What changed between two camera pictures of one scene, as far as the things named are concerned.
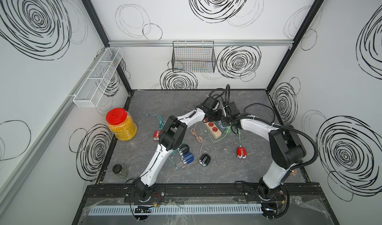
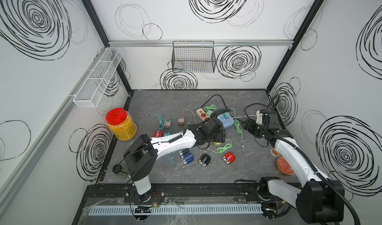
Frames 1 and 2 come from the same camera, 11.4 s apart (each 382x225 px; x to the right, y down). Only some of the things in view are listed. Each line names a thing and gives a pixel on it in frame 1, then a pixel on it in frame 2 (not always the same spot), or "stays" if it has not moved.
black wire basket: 193,56 stays
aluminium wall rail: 169,43 stays
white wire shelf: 90,94 stays
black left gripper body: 215,116 to 219,137
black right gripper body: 225,121 to 256,129
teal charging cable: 161,122 stays
